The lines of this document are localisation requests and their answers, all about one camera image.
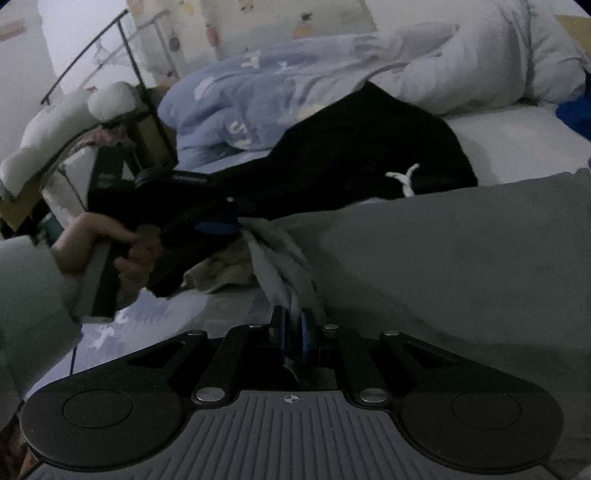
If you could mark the printed curtain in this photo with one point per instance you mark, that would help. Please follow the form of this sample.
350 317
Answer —
258 23

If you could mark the white fluffy garment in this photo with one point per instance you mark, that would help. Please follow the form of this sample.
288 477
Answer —
60 124

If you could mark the person's left hand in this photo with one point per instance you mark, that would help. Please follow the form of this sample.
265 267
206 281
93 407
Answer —
87 240

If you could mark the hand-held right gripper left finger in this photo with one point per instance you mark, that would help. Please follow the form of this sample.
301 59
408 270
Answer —
278 333

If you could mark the light blue printed blanket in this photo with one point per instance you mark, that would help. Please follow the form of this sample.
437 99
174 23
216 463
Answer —
258 97

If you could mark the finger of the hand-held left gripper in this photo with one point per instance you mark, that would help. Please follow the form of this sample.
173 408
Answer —
217 228

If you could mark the beige cloth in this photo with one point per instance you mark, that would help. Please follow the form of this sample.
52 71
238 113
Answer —
221 272

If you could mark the blue cloth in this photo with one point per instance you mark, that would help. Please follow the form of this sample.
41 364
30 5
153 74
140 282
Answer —
577 117

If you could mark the grey-green garment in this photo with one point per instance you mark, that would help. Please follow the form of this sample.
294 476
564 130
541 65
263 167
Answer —
438 267

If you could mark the black metal clothes rack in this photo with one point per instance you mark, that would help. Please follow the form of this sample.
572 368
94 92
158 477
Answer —
134 69

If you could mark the black garment with white logo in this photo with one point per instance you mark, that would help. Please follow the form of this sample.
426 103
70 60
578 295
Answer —
351 152

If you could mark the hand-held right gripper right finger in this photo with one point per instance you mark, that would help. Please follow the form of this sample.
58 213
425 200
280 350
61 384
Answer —
306 334

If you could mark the wooden headboard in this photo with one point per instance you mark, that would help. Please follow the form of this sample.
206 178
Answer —
577 30

